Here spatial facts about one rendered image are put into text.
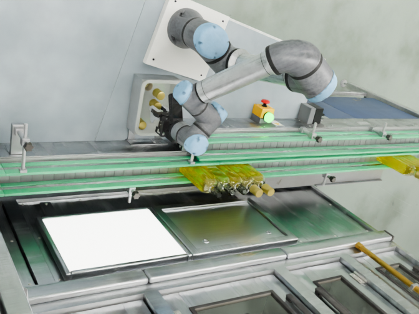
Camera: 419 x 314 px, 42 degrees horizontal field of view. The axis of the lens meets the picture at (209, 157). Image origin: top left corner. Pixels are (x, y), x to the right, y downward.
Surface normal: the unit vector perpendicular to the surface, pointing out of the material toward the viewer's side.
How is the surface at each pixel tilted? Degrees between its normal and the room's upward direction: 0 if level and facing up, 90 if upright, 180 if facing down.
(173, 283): 90
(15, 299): 90
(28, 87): 0
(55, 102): 0
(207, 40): 8
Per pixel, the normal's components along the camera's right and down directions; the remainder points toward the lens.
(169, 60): 0.50, 0.41
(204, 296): 0.19, -0.91
